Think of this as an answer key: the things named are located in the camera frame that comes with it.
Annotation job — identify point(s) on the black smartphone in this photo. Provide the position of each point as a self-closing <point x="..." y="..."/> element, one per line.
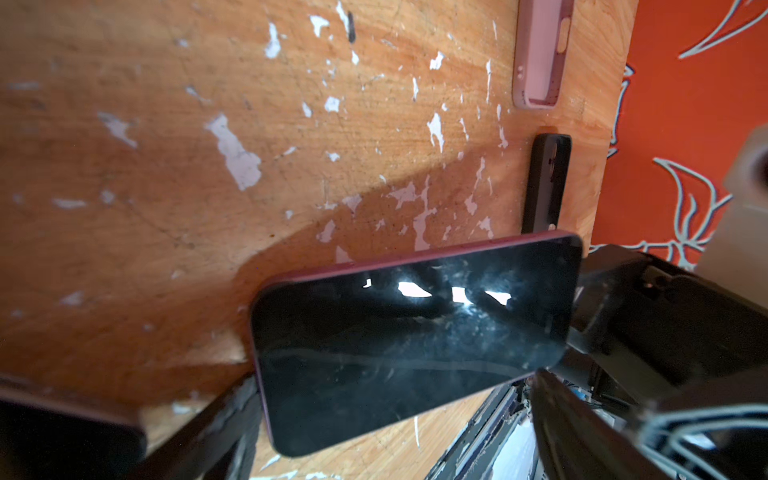
<point x="47" y="433"/>
<point x="347" y="350"/>

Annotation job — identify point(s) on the black phone case right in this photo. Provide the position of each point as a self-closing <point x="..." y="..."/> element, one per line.
<point x="548" y="170"/>

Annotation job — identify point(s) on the pink phone case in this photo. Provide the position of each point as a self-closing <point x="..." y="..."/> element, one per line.
<point x="542" y="37"/>

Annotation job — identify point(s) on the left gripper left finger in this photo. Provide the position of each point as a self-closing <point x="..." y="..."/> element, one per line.
<point x="218" y="443"/>

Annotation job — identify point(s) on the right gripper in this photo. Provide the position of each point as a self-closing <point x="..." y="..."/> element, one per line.
<point x="644" y="329"/>

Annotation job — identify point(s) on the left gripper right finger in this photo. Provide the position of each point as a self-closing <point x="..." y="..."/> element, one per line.
<point x="573" y="442"/>

